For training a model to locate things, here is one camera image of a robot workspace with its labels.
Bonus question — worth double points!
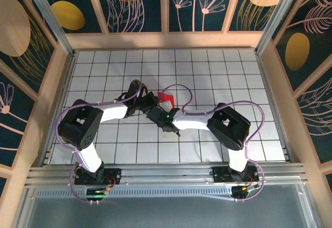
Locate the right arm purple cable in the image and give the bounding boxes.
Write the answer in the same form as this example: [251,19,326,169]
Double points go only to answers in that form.
[158,83,266,203]

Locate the aluminium side rail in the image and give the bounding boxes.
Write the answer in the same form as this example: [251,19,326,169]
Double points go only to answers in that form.
[255,50,295,165]
[38,51,78,167]

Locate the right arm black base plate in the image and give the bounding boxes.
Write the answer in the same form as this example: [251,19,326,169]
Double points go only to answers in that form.
[211,166,260,184]

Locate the slotted grey cable duct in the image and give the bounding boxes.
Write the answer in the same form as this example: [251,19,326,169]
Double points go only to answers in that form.
[36,188,234,200]

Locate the aluminium corner post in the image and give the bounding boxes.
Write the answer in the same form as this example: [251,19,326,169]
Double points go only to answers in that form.
[20,0,76,58]
[255,0,298,55]

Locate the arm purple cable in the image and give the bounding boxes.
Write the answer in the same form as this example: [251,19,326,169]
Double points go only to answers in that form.
[56,81,148,204]
[158,83,266,203]

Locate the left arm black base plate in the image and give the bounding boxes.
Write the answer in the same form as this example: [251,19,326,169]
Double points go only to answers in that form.
[74,167,122,186]

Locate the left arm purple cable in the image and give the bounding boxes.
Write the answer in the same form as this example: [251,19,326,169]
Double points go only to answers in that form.
[56,81,148,204]

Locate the white grid table mat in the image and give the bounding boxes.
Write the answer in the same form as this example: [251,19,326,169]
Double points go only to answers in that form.
[48,48,288,165]

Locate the small wired circuit board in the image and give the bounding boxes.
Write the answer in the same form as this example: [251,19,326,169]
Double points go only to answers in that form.
[232,182,261,200]
[85,185,111,200]

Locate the long aluminium base rail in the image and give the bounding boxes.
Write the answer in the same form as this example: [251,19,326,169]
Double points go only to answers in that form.
[25,162,308,187]

